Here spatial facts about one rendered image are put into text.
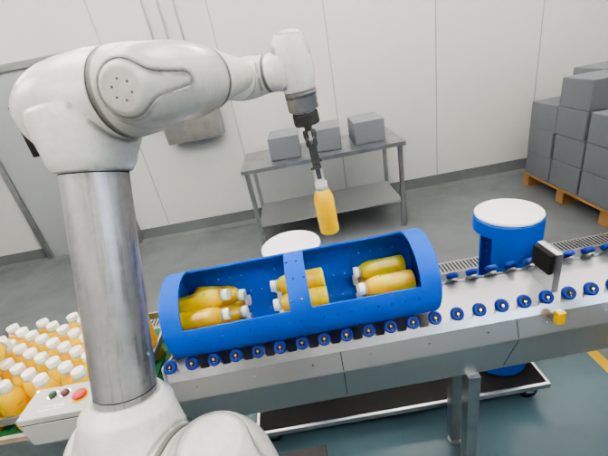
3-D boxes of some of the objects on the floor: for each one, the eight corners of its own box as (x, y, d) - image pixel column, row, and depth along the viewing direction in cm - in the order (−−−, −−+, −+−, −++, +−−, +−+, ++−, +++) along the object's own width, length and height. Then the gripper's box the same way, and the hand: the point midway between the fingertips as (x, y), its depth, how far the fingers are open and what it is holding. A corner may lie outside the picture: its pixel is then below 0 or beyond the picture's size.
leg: (461, 444, 174) (465, 349, 147) (450, 446, 174) (451, 352, 147) (456, 432, 179) (459, 339, 152) (445, 435, 179) (445, 342, 152)
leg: (477, 474, 162) (483, 377, 134) (464, 477, 162) (468, 380, 134) (470, 461, 167) (475, 365, 139) (458, 463, 167) (460, 368, 139)
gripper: (318, 113, 96) (336, 193, 107) (315, 103, 111) (329, 174, 122) (291, 119, 97) (310, 198, 108) (291, 109, 112) (308, 179, 122)
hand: (318, 175), depth 113 cm, fingers closed on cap, 4 cm apart
